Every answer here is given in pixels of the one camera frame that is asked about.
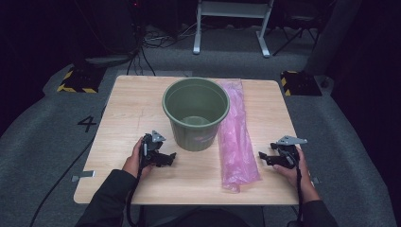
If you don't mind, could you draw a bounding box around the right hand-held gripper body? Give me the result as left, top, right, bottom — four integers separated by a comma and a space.
270, 135, 308, 168

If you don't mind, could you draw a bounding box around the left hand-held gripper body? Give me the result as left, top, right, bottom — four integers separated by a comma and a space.
140, 130, 167, 168

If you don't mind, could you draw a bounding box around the pink plastic bag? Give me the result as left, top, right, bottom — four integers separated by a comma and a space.
216, 79, 263, 194

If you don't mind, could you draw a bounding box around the green plastic bucket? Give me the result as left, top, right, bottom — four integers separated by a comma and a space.
162, 77, 231, 152

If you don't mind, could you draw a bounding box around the person's left hand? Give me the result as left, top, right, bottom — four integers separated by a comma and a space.
122, 136, 155, 182

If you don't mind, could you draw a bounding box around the person's right hand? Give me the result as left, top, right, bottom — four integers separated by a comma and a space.
272, 147, 316, 192

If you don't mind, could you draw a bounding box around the person's lap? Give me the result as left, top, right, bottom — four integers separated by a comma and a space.
157, 207, 263, 227

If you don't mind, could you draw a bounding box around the black yellow striped base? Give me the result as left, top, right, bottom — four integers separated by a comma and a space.
56, 64, 107, 95
280, 70, 323, 97

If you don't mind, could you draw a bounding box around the dark equipment stand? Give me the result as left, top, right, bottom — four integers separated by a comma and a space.
74, 0, 147, 69

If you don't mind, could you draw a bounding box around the grey curtain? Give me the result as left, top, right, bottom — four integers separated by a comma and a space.
304, 0, 363, 77

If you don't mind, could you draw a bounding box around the black tripod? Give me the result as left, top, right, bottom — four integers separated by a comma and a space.
272, 9, 320, 58

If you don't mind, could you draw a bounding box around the white metal stand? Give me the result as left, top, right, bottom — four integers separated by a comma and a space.
192, 0, 275, 59

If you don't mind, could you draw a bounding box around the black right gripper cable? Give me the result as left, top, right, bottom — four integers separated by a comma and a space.
294, 157, 305, 225

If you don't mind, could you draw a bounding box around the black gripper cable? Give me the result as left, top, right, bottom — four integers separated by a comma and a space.
126, 164, 148, 227
294, 157, 305, 225

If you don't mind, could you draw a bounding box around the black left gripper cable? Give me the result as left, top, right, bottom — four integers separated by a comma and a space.
126, 164, 148, 227

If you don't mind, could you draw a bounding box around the black floor cable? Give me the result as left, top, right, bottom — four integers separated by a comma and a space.
29, 107, 107, 227

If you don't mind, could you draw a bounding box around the bundle of black cables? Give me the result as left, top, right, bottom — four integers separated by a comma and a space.
126, 22, 197, 77

